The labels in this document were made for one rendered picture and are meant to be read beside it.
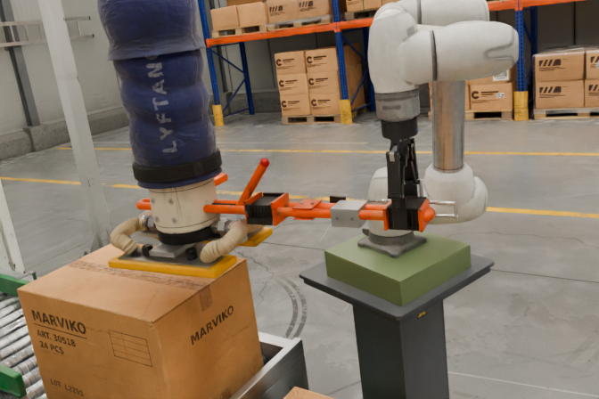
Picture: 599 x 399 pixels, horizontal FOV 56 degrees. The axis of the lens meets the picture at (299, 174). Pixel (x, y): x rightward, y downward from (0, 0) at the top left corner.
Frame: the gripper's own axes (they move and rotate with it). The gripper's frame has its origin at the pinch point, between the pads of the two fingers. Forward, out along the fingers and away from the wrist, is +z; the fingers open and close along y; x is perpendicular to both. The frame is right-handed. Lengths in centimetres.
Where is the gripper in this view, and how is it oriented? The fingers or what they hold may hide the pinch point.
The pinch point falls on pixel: (406, 209)
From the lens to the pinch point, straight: 124.8
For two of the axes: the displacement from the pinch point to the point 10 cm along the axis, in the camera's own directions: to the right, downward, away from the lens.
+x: 8.9, 0.0, -4.6
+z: 1.2, 9.6, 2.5
